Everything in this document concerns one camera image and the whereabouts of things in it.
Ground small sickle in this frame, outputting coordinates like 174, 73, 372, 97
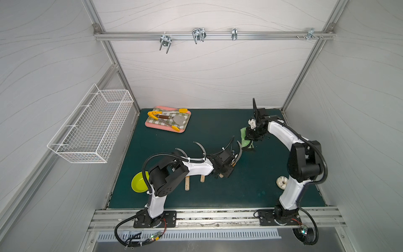
231, 141, 243, 167
175, 148, 190, 191
193, 141, 207, 183

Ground green and black rag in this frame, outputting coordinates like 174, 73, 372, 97
240, 127, 255, 151

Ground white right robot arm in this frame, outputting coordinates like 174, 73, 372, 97
243, 99, 328, 225

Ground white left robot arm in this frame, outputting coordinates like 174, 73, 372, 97
142, 149, 242, 219

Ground white frosted donut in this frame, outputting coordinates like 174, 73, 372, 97
276, 176, 288, 190

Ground yellow-tipped steel tongs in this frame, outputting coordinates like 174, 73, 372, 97
148, 108, 191, 132

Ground pink plastic tray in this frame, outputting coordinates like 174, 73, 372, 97
144, 105, 192, 133

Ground green checkered cloth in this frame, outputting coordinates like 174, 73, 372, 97
147, 108, 192, 131

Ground lime green bowl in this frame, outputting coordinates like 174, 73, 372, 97
131, 172, 148, 193

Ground small metal hook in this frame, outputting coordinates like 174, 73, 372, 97
232, 28, 238, 41

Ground middle metal hook clamp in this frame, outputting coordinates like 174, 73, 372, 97
192, 28, 206, 44

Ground metal hook clamp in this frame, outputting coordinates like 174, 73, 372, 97
192, 28, 206, 44
159, 34, 172, 53

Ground left metal hook clamp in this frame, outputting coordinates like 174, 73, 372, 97
159, 34, 172, 53

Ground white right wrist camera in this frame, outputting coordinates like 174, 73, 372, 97
248, 119, 256, 130

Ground wooden-handled steel spatula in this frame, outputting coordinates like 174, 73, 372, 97
156, 114, 186, 126

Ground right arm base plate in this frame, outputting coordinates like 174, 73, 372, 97
256, 208, 302, 226

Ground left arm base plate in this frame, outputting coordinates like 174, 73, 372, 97
133, 209, 177, 228

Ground right metal hook bracket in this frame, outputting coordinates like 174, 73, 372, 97
296, 28, 324, 41

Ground right black cable bundle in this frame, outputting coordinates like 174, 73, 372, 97
292, 207, 320, 246

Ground black cable bundle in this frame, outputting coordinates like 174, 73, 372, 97
292, 207, 320, 246
114, 214, 167, 248

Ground left black cable bundle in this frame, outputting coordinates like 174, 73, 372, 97
114, 214, 167, 248

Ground white wire basket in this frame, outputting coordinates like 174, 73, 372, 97
47, 84, 133, 164

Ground aluminium top rail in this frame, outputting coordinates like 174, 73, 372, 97
94, 30, 336, 41

